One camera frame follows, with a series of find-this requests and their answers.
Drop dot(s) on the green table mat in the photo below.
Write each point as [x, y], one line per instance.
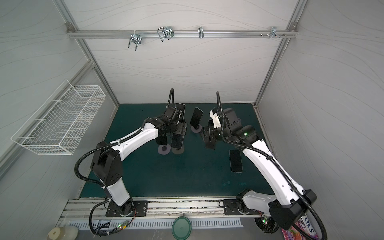
[197, 171]

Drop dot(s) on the grey round stand left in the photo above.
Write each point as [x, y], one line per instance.
[164, 149]

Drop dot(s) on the aluminium crossbar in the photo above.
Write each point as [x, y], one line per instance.
[179, 34]

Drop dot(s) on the metal hook clamp middle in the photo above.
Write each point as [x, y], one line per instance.
[165, 32]

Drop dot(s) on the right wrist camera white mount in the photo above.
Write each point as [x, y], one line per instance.
[215, 116]

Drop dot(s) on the grey round stand centre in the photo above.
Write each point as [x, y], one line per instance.
[178, 151]

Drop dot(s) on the black stand right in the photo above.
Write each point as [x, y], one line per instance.
[210, 145]

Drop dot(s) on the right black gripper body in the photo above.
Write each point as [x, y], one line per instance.
[207, 134]

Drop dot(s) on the metal hook clamp right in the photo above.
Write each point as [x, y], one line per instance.
[273, 34]

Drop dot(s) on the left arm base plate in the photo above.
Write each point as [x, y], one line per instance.
[141, 208]

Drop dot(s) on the black phone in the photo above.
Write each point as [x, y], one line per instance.
[196, 118]
[181, 108]

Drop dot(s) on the centre cracked phone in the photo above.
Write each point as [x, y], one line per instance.
[177, 141]

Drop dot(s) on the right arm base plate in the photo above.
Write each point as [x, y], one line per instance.
[237, 207]

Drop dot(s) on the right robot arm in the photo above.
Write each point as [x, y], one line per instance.
[290, 201]

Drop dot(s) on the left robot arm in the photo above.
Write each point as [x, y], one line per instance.
[168, 129]

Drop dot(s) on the back left black phone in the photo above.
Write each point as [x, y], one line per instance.
[181, 108]

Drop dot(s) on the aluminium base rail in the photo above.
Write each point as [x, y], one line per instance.
[203, 213]

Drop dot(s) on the metal hook clamp left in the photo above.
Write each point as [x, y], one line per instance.
[135, 40]

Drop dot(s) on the green round lid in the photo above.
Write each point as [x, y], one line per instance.
[181, 228]

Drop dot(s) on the back middle black phone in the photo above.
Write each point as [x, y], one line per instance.
[196, 118]

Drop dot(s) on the grey round stand back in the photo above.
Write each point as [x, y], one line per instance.
[196, 130]

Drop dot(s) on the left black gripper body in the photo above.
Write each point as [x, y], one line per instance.
[179, 130]

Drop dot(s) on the metal ring clamp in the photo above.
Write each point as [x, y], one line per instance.
[201, 32]

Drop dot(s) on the green-edged phone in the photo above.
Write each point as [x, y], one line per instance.
[162, 140]
[236, 161]

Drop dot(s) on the white wire basket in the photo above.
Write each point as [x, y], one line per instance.
[58, 125]

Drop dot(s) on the metal hook clamp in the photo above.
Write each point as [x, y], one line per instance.
[165, 32]
[135, 40]
[273, 34]

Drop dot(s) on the grey round stand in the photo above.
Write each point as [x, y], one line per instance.
[164, 149]
[196, 130]
[178, 151]

